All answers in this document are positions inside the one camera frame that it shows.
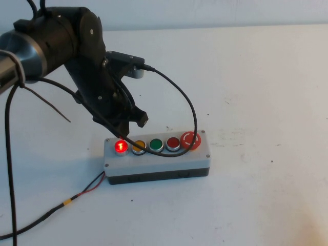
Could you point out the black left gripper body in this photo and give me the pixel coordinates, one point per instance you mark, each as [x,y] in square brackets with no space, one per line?
[100,92]

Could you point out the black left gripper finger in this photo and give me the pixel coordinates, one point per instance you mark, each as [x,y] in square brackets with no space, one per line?
[140,117]
[124,130]

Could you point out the red domed light button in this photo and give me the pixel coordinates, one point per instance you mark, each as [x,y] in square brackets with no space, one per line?
[121,147]

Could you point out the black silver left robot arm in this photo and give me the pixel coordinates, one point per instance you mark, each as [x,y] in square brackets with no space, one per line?
[56,38]

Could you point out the yellow push button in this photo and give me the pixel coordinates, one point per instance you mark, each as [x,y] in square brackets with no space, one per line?
[141,145]

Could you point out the green push button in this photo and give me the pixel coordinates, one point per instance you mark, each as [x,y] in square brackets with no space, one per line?
[156,144]

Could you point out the flat red push button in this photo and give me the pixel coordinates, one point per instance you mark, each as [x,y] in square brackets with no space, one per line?
[173,142]

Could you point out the grey black push button box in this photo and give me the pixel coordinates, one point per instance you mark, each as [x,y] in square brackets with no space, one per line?
[159,164]

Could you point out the red emergency stop mushroom button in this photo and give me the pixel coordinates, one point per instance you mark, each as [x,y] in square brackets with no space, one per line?
[187,141]

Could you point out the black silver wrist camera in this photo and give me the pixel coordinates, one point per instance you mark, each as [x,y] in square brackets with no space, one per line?
[128,64]

